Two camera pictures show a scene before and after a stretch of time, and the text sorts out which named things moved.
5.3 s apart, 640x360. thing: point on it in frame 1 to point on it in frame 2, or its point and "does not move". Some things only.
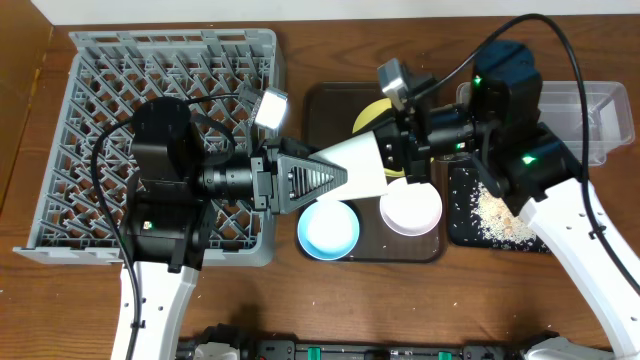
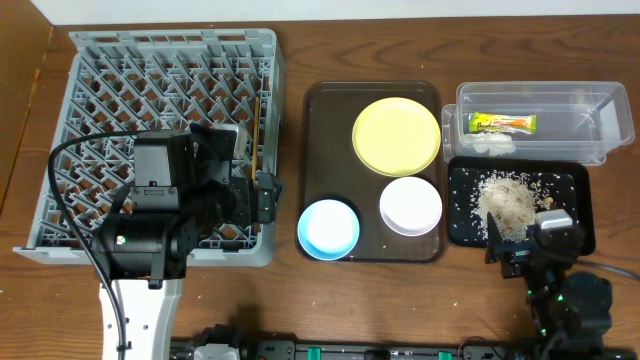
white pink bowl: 411,209 does not move
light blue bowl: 328,230 does not move
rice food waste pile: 498,220 does not move
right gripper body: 405,150 to 516,255
